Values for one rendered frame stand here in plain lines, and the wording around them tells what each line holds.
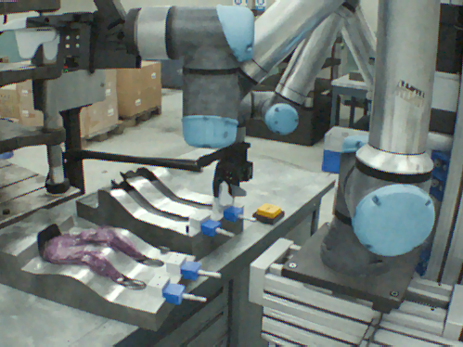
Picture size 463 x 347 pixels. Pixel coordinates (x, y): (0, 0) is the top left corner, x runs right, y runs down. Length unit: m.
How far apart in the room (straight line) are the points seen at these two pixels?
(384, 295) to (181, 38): 0.51
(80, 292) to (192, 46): 0.68
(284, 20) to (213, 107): 0.19
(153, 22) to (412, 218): 0.43
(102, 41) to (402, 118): 0.41
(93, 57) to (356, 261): 0.54
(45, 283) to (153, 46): 0.71
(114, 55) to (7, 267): 0.73
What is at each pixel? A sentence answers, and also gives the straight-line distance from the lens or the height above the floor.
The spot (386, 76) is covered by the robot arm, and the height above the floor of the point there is 1.39.
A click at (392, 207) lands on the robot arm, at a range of 0.61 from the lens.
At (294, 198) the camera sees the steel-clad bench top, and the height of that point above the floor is 0.80.
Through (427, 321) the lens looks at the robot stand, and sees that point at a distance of 0.85.
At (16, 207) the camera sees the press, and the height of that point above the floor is 0.79.
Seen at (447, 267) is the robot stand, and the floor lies 0.99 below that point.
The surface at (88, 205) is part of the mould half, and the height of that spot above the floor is 0.86.
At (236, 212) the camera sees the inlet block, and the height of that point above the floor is 0.91.
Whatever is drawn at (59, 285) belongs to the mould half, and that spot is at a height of 0.86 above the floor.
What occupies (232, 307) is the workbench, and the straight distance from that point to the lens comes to 1.52.
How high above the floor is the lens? 1.47
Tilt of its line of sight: 20 degrees down
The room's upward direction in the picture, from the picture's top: 1 degrees clockwise
